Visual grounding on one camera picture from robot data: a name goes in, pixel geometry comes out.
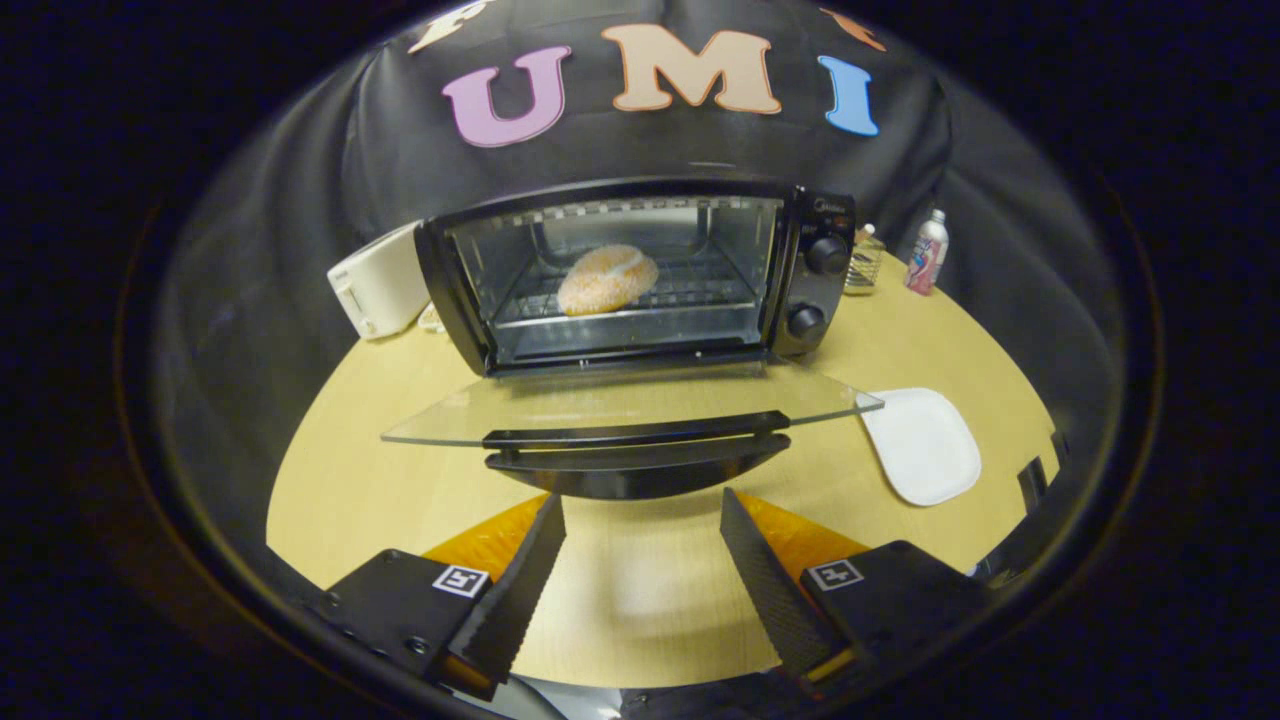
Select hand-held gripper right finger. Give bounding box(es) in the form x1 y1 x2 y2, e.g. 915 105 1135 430
719 487 993 688

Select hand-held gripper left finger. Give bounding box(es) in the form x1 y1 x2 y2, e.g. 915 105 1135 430
316 492 568 703

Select black toaster oven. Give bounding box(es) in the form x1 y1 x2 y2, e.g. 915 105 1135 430
414 178 886 501

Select sugared round bun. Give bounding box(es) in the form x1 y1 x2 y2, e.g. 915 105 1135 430
556 244 661 317

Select white bread toaster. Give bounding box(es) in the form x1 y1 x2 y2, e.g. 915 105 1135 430
327 222 433 341

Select white square plate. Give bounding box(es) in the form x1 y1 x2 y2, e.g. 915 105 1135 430
858 388 983 507

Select silver pink spray bottle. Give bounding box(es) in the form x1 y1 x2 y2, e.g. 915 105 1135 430
904 209 949 296

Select wire mesh basket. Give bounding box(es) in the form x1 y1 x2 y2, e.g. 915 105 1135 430
843 224 887 296

